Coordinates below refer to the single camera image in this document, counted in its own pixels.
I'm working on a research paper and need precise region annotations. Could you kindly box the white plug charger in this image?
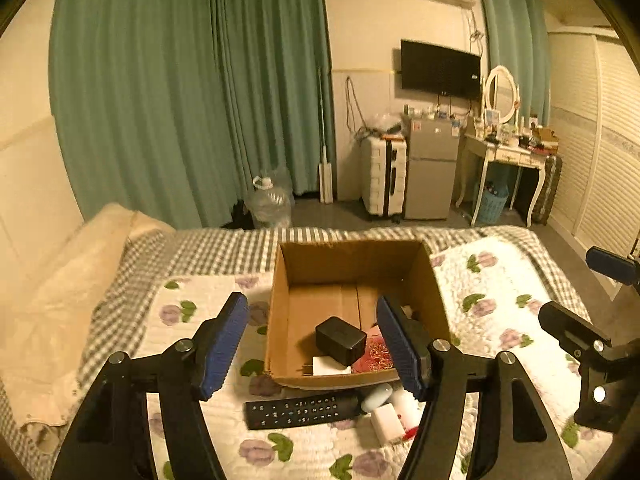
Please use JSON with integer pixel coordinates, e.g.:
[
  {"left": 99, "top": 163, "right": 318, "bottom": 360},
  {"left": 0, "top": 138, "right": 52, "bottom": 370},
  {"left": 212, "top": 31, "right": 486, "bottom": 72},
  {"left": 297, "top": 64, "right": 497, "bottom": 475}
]
[{"left": 300, "top": 356, "right": 352, "bottom": 377}]

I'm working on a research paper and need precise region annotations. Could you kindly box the green curtain left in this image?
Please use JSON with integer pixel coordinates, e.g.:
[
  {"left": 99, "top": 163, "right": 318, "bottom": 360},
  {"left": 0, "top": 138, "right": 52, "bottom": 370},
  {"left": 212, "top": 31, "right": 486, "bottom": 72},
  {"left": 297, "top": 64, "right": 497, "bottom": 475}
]
[{"left": 49, "top": 0, "right": 335, "bottom": 229}]

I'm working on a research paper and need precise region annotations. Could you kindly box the white louvred wardrobe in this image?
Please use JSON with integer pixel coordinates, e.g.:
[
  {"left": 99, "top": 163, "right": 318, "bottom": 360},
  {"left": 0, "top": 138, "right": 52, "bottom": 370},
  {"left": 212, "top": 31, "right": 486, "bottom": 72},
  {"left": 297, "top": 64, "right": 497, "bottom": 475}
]
[{"left": 546, "top": 29, "right": 640, "bottom": 261}]

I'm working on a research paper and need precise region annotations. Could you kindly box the black TV remote control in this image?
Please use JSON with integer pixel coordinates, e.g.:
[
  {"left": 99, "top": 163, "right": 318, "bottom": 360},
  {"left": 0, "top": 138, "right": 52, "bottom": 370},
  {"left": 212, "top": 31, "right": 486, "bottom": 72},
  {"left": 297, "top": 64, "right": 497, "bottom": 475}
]
[{"left": 244, "top": 390, "right": 362, "bottom": 430}]

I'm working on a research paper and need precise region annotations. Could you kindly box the green curtain right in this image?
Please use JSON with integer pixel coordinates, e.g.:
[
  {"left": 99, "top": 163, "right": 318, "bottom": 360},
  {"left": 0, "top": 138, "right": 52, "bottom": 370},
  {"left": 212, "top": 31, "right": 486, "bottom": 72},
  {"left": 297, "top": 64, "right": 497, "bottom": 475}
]
[{"left": 482, "top": 0, "right": 551, "bottom": 125}]

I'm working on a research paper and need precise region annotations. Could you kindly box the white square charger block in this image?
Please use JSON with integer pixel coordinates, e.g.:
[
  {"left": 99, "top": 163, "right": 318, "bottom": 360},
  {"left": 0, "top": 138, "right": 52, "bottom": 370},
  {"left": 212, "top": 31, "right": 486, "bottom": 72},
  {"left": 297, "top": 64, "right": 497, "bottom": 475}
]
[{"left": 371, "top": 403, "right": 406, "bottom": 446}]

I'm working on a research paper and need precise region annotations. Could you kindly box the white mop stick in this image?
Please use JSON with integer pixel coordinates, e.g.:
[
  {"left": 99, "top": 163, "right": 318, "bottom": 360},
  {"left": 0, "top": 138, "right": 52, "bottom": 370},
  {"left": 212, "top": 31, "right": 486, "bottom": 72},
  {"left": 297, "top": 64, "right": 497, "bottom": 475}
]
[{"left": 317, "top": 68, "right": 333, "bottom": 204}]

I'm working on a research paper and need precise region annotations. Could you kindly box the white suitcase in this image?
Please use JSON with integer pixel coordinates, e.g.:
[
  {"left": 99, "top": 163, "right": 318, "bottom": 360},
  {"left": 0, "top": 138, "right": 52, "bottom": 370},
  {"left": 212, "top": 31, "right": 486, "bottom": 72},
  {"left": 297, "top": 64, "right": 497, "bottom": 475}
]
[{"left": 360, "top": 136, "right": 407, "bottom": 217}]

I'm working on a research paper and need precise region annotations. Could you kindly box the white dressing table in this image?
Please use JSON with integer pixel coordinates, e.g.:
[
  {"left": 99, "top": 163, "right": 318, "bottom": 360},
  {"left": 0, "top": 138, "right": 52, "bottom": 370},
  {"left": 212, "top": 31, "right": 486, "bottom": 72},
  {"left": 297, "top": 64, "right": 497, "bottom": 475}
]
[{"left": 456, "top": 134, "right": 547, "bottom": 228}]

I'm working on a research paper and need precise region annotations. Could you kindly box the green curtain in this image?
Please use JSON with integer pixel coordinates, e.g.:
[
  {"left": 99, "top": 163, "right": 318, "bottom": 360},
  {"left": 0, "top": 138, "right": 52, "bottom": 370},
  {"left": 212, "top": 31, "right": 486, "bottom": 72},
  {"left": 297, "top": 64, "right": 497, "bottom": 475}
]
[
  {"left": 49, "top": 0, "right": 335, "bottom": 229},
  {"left": 482, "top": 0, "right": 551, "bottom": 125}
]

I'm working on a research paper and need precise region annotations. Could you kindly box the black power adapter block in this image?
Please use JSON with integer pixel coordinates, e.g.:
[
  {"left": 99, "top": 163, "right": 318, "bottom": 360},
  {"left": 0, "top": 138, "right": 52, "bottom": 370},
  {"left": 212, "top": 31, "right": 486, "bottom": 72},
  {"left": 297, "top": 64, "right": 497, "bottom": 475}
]
[{"left": 314, "top": 316, "right": 367, "bottom": 366}]

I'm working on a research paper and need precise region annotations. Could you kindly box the clear water jug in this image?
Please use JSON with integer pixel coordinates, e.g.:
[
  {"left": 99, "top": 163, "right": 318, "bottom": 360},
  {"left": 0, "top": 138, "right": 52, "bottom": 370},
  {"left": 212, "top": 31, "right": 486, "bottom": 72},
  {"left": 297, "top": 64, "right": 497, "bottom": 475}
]
[{"left": 246, "top": 174, "right": 293, "bottom": 229}]

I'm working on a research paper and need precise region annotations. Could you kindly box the white oval vanity mirror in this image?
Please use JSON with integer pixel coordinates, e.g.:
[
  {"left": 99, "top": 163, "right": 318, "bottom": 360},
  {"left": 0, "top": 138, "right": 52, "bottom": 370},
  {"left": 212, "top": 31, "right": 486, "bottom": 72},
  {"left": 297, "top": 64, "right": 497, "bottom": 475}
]
[{"left": 482, "top": 65, "right": 520, "bottom": 127}]

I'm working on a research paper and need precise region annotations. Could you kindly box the pale blue oval case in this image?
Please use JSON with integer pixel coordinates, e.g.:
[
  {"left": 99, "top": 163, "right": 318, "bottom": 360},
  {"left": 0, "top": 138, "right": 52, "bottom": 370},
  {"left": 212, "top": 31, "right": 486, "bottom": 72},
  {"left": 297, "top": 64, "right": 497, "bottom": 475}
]
[{"left": 360, "top": 382, "right": 394, "bottom": 414}]

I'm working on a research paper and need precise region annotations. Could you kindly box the red and clear packet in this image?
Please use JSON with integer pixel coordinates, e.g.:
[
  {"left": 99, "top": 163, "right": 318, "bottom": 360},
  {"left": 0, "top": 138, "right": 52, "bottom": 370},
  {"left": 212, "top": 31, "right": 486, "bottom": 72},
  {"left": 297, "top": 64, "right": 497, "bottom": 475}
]
[{"left": 390, "top": 389, "right": 422, "bottom": 440}]

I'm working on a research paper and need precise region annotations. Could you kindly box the silver mini fridge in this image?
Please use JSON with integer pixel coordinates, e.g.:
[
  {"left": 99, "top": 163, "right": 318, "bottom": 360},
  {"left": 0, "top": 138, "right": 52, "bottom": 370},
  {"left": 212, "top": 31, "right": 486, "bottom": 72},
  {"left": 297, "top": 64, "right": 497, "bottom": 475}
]
[{"left": 405, "top": 118, "right": 459, "bottom": 220}]

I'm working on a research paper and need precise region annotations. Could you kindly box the brown cardboard box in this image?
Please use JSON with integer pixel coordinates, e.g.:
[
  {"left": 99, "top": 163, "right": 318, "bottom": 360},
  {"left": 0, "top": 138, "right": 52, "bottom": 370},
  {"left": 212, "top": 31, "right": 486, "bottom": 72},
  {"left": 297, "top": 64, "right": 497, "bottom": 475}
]
[{"left": 265, "top": 240, "right": 450, "bottom": 390}]

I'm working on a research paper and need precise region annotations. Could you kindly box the white floral quilted blanket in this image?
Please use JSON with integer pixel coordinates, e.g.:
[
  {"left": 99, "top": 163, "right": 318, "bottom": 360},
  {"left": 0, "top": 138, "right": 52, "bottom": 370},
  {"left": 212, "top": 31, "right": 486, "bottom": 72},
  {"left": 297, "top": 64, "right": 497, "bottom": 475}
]
[{"left": 139, "top": 237, "right": 612, "bottom": 479}]

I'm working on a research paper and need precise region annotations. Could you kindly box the black wall television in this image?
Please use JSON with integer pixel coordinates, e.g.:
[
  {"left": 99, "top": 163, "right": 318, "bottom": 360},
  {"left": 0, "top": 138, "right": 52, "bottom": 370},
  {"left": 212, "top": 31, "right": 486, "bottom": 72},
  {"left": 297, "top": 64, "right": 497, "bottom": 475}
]
[{"left": 400, "top": 40, "right": 482, "bottom": 102}]

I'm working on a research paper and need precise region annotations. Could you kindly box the blue laundry basket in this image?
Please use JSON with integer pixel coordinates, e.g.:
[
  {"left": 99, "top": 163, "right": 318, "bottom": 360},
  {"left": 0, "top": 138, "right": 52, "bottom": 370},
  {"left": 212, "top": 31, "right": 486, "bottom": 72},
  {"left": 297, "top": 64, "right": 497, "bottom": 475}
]
[{"left": 477, "top": 182, "right": 509, "bottom": 224}]

